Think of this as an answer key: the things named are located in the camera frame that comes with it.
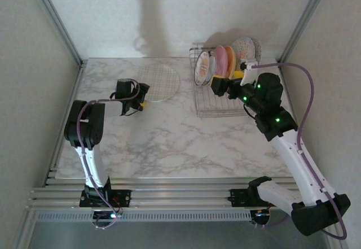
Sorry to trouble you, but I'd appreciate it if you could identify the metal wire dish rack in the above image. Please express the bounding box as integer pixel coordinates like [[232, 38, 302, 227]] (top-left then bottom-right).
[[188, 42, 262, 119]]

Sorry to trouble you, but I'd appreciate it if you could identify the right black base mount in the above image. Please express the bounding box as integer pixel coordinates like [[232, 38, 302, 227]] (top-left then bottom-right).
[[230, 188, 271, 208]]

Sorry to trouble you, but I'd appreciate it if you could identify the left aluminium side rail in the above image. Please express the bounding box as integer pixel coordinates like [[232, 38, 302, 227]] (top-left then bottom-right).
[[44, 61, 86, 188]]

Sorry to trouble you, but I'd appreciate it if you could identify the aluminium side rail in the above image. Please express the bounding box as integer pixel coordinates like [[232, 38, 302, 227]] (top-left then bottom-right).
[[278, 61, 300, 125], [44, 61, 86, 188]]

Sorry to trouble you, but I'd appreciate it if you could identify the pink plate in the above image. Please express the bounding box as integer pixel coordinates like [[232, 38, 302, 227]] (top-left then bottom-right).
[[213, 45, 228, 78]]

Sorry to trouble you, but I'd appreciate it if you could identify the right aluminium frame post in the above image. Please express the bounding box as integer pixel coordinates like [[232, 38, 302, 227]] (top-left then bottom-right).
[[278, 0, 334, 63]]

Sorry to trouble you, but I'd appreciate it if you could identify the left aluminium frame post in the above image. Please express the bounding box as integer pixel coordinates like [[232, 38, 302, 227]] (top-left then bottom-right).
[[28, 0, 89, 67]]

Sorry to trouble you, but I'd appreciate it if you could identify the bluish speckled plate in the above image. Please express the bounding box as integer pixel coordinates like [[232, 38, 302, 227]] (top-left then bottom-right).
[[250, 38, 263, 63]]

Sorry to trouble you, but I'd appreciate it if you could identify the left gripper thin black cable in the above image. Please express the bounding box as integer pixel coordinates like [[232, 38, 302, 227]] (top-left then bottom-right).
[[123, 107, 142, 117]]

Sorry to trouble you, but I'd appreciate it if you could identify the gripper thin black cable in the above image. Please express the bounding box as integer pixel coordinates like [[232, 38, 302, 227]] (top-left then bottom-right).
[[243, 104, 258, 119], [123, 107, 142, 117]]

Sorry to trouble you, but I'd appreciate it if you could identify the white plate black lettered rim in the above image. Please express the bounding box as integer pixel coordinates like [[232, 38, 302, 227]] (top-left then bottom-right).
[[203, 50, 218, 86]]

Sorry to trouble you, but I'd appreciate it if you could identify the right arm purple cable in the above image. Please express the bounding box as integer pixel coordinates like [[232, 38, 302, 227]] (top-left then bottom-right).
[[250, 62, 348, 240]]

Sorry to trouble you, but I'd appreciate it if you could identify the colourful speckled plate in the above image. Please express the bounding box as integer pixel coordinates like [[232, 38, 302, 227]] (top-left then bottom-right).
[[231, 36, 256, 65]]

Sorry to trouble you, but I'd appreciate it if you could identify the right aluminium side rail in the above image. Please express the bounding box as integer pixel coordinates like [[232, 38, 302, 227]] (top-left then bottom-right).
[[278, 61, 300, 125]]

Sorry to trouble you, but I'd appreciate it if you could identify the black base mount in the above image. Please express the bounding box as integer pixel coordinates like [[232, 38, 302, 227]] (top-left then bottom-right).
[[80, 185, 132, 208], [230, 188, 271, 208]]

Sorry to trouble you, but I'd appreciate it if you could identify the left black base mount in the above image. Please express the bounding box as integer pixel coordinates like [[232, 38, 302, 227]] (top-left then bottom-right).
[[80, 185, 132, 208]]

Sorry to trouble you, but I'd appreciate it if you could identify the white plate orange sun print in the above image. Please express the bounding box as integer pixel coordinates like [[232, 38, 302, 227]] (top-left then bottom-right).
[[195, 50, 211, 87]]

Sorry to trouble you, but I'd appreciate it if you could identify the aluminium frame post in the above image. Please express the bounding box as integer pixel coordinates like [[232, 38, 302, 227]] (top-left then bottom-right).
[[28, 0, 89, 67], [278, 0, 334, 63]]

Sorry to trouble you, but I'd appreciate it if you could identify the grey slotted cable duct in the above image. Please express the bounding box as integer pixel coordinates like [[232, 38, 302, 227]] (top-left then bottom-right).
[[35, 209, 252, 223]]

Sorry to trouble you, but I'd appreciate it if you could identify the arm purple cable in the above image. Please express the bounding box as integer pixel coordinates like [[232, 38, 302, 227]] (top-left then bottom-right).
[[77, 80, 142, 230], [250, 62, 348, 240]]

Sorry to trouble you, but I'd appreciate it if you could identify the aluminium frame rail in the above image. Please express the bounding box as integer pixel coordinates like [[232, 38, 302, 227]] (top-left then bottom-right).
[[27, 177, 301, 212]]

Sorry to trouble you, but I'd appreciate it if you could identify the right gripper thin black cable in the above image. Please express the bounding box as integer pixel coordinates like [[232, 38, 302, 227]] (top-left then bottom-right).
[[243, 104, 258, 119]]

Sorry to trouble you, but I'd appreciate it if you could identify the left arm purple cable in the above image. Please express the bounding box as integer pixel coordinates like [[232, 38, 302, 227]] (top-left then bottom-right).
[[77, 80, 142, 230]]

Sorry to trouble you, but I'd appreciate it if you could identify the white plaid line plate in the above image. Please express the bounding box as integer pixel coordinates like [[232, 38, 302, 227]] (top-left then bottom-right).
[[137, 64, 181, 103]]

